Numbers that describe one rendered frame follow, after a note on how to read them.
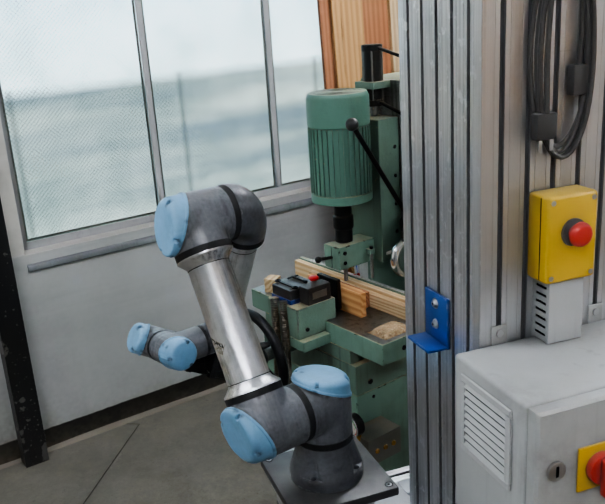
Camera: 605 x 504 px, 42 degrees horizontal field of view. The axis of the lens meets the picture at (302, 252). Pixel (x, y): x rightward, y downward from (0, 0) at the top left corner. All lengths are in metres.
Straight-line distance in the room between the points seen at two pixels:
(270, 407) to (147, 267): 2.07
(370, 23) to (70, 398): 2.18
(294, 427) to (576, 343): 0.55
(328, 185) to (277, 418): 0.87
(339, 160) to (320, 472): 0.90
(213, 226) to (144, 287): 2.00
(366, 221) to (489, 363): 1.21
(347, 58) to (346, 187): 1.63
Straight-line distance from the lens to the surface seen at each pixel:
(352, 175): 2.17
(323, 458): 1.61
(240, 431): 1.49
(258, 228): 1.61
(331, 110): 2.13
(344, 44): 3.73
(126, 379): 3.61
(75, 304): 3.40
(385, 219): 2.30
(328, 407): 1.55
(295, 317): 2.13
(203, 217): 1.52
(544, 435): 1.09
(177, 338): 1.80
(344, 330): 2.14
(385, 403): 2.28
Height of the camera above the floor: 1.76
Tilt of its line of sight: 18 degrees down
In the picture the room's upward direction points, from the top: 4 degrees counter-clockwise
